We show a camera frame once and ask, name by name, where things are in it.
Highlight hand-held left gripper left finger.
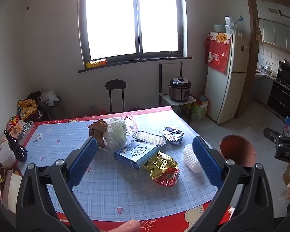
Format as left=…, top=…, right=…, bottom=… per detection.
left=16, top=136, right=99, bottom=232

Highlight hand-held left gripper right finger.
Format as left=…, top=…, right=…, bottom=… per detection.
left=191, top=136, right=275, bottom=232

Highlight terracotta plastic bin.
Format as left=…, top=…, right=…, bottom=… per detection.
left=219, top=135, right=256, bottom=168

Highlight brown paper bag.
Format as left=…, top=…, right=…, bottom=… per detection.
left=88, top=119, right=108, bottom=149

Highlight white plastic bag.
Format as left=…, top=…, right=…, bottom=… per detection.
left=104, top=117, right=127, bottom=151

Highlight gold red snack wrapper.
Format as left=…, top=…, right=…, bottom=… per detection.
left=143, top=151, right=181, bottom=187

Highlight person's left hand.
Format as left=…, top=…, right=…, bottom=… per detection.
left=109, top=220, right=148, bottom=232

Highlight white foam fruit net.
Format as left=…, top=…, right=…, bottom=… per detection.
left=182, top=144, right=206, bottom=174

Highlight black stove with oven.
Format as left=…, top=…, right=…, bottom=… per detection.
left=267, top=61, right=290, bottom=119

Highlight blue white foil wrapper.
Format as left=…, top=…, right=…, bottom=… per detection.
left=159, top=127, right=184, bottom=146

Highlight blue cardboard box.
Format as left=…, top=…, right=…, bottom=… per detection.
left=114, top=141, right=160, bottom=170

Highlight colourful shopping bags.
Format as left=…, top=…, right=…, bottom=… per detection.
left=190, top=93, right=209, bottom=121

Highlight clear plastic packaging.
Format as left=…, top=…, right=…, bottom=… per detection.
left=124, top=115, right=139, bottom=133

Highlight white fridge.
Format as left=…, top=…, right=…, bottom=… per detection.
left=204, top=32, right=249, bottom=125

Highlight grey mesh scrubbing pad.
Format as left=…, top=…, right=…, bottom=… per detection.
left=132, top=131, right=166, bottom=148

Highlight small white side table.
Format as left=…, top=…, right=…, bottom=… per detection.
left=161, top=94, right=196, bottom=125

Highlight grey tray box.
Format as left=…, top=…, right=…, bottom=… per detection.
left=16, top=121, right=35, bottom=141

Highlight black bin with white bag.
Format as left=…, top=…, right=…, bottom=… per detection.
left=37, top=90, right=62, bottom=120

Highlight black gourd figurine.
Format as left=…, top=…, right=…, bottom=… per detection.
left=3, top=129, right=28, bottom=162

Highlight white paper sheets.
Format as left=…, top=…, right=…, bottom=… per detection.
left=0, top=169, right=22, bottom=213

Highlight yellow snack bags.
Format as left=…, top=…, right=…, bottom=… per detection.
left=18, top=99, right=39, bottom=121

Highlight silver black pressure cooker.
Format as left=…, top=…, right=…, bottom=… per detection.
left=169, top=76, right=192, bottom=102

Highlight white round ornament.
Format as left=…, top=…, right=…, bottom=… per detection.
left=0, top=141, right=17, bottom=168

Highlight red snack bag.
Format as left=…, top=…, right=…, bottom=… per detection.
left=6, top=115, right=21, bottom=131

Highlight red printed cloth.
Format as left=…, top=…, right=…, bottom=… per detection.
left=204, top=32, right=232, bottom=74

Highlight yellow packet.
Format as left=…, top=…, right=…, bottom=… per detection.
left=86, top=59, right=107, bottom=68

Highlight containers on fridge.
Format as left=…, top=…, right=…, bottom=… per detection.
left=214, top=16, right=244, bottom=37

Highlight dark framed window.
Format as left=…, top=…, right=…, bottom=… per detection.
left=78, top=0, right=192, bottom=73

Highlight grey kitchen wall cabinets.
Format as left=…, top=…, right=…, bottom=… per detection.
left=258, top=18, right=290, bottom=54

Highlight black metal chair frame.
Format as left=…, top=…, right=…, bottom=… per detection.
left=159, top=63, right=183, bottom=95

